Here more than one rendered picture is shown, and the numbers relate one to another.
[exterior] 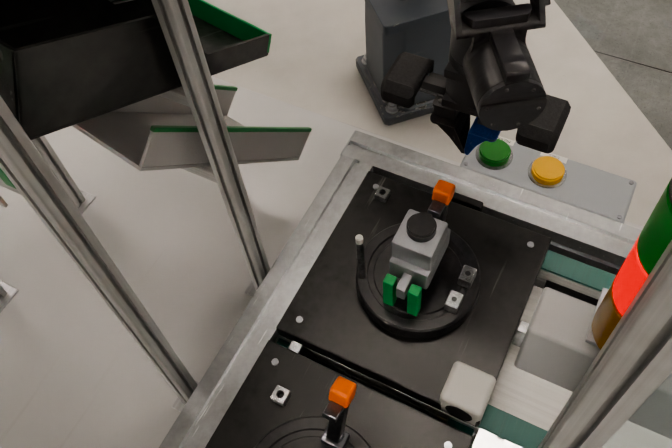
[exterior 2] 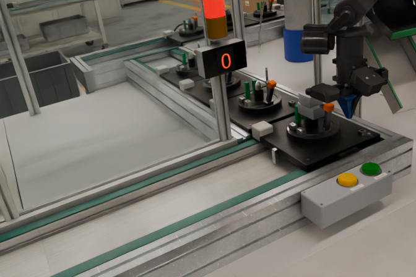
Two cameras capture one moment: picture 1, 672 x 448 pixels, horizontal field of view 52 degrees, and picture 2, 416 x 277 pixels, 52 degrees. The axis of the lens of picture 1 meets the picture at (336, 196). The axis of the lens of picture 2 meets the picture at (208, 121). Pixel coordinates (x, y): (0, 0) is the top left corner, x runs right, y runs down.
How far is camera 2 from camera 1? 1.30 m
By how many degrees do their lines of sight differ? 86
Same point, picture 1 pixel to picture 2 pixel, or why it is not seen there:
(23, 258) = not seen: hidden behind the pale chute
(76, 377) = not seen: hidden behind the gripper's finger
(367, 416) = (272, 115)
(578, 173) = (340, 190)
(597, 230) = (303, 185)
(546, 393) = (252, 165)
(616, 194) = (317, 196)
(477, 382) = (261, 126)
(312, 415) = (281, 107)
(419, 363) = (280, 126)
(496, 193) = (345, 166)
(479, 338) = (278, 138)
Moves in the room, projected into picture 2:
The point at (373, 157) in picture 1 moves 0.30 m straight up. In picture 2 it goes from (390, 140) to (397, 23)
